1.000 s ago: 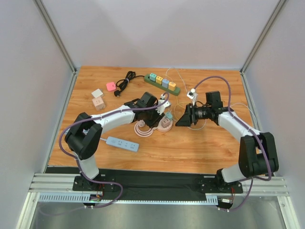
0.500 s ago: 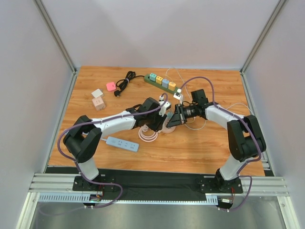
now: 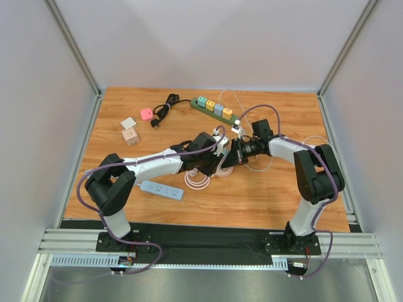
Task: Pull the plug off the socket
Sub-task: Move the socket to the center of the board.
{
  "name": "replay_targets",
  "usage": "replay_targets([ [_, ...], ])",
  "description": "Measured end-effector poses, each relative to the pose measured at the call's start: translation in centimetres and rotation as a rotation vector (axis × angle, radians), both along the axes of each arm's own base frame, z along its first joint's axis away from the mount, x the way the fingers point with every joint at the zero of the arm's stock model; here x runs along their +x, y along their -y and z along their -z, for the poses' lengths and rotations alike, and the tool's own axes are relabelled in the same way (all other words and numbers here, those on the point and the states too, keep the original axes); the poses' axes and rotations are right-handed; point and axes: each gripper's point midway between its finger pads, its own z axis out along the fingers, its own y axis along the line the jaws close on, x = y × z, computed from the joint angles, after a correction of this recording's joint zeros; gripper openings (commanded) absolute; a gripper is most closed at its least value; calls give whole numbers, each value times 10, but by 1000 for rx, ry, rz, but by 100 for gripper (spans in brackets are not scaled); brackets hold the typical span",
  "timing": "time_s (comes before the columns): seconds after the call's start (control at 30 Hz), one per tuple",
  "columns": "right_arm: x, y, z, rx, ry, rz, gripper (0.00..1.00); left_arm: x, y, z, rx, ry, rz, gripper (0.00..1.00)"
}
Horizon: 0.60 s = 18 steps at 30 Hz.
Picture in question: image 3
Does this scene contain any pink round power strip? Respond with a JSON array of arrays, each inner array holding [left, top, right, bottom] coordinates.
[[184, 167, 234, 191]]

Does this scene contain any white usb cable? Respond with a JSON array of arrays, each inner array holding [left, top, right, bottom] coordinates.
[[217, 87, 341, 172]]

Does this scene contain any light blue power strip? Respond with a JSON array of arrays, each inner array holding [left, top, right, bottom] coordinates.
[[137, 181, 184, 201]]

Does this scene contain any pink charger plug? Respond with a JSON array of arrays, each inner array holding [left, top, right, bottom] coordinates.
[[140, 108, 154, 121]]

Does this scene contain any beige patterned cube charger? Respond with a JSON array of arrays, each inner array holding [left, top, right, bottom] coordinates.
[[122, 127, 140, 146]]

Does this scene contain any white charger plug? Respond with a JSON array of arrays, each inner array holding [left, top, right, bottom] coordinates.
[[120, 117, 137, 130]]

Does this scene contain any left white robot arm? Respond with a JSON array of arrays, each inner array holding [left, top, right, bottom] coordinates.
[[77, 130, 229, 240]]

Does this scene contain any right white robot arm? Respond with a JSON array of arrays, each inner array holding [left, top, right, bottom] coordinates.
[[222, 120, 345, 240]]

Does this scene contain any orange charger plug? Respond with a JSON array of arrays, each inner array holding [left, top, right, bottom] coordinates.
[[222, 108, 233, 120]]

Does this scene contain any blue charger plug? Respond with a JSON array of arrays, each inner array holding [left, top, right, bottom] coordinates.
[[213, 104, 224, 116]]

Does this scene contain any yellow charger plug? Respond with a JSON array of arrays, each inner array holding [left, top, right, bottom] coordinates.
[[205, 100, 215, 111]]

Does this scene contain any teal charger plug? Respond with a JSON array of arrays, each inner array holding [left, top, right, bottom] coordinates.
[[197, 96, 207, 108]]

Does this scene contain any green power strip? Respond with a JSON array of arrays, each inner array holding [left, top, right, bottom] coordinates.
[[190, 96, 238, 125]]

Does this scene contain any black base mat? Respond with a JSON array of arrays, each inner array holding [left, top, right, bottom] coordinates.
[[59, 220, 322, 266]]

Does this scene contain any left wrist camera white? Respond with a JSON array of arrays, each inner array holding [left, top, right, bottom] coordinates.
[[212, 126, 230, 156]]

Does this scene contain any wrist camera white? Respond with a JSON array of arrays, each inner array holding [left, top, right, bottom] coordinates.
[[231, 120, 246, 139], [212, 126, 230, 156]]

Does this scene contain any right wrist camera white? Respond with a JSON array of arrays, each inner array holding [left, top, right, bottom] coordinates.
[[231, 120, 246, 139]]

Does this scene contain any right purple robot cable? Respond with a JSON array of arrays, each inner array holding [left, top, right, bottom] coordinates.
[[234, 104, 344, 281]]

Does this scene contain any black power cord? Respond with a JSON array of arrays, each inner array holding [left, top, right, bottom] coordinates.
[[149, 93, 192, 129]]

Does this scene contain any grey slotted cable duct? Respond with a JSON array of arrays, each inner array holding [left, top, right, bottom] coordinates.
[[50, 254, 308, 271]]

